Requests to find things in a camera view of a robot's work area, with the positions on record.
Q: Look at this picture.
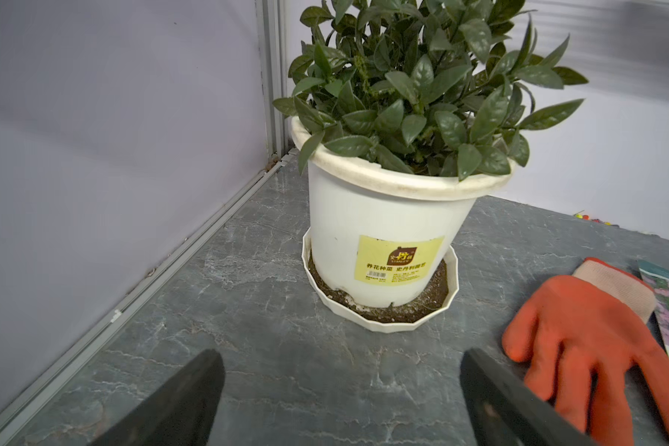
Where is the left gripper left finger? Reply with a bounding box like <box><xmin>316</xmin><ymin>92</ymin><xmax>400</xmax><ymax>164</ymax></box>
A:
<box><xmin>91</xmin><ymin>349</ymin><xmax>226</xmax><ymax>446</ymax></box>

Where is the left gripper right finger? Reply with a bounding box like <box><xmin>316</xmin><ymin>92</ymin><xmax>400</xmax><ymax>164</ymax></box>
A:
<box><xmin>459</xmin><ymin>349</ymin><xmax>596</xmax><ymax>446</ymax></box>

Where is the potted green plant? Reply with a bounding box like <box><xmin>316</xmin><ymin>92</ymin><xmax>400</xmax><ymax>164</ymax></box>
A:
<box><xmin>273</xmin><ymin>1</ymin><xmax>585</xmax><ymax>334</ymax></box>

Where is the orange rubber glove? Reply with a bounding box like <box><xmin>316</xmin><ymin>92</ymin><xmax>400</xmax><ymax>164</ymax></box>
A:
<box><xmin>502</xmin><ymin>258</ymin><xmax>669</xmax><ymax>445</ymax></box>

